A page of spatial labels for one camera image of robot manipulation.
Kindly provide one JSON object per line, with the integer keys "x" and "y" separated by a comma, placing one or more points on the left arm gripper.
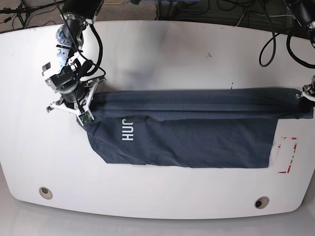
{"x": 308, "y": 93}

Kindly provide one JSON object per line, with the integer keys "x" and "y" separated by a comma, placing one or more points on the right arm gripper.
{"x": 77, "y": 100}

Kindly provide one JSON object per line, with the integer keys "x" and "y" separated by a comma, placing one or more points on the dark blue printed T-shirt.
{"x": 229, "y": 128}

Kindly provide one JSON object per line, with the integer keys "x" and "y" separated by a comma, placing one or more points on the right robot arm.
{"x": 76, "y": 81}

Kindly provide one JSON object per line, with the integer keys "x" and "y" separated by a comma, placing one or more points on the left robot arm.
{"x": 303, "y": 12}

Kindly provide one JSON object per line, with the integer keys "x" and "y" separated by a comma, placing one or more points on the red tape rectangle marking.
{"x": 285, "y": 154}

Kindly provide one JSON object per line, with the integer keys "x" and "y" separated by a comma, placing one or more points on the black tripod stand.
{"x": 23, "y": 12}

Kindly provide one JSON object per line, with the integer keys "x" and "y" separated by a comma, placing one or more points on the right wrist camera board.
{"x": 85, "y": 117}

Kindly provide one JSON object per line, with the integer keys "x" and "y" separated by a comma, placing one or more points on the left table cable grommet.
{"x": 45, "y": 193}

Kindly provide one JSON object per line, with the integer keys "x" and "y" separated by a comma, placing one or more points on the table cable grommet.
{"x": 261, "y": 203}
{"x": 45, "y": 193}

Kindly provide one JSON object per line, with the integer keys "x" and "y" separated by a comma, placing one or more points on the right table cable grommet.
{"x": 261, "y": 203}

